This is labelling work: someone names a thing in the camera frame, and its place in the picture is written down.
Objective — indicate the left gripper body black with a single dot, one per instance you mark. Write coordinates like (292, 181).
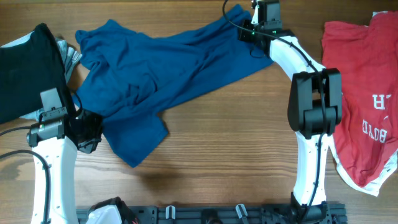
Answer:
(86, 130)

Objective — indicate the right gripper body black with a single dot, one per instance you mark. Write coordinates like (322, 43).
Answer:
(267, 11)

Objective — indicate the blue t-shirt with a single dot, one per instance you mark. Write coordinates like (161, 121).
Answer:
(133, 77)

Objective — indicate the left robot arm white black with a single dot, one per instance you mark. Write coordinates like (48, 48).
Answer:
(60, 134)

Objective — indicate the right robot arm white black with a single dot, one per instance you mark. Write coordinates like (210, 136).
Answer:
(314, 111)

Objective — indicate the grey camouflage garment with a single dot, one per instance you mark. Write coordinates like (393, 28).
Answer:
(70, 58)

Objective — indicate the black folded garment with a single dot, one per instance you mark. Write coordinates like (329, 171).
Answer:
(29, 69)

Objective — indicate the red t-shirt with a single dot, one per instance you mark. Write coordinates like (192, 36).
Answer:
(365, 148)

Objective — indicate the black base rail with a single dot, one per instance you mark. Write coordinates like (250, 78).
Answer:
(217, 214)

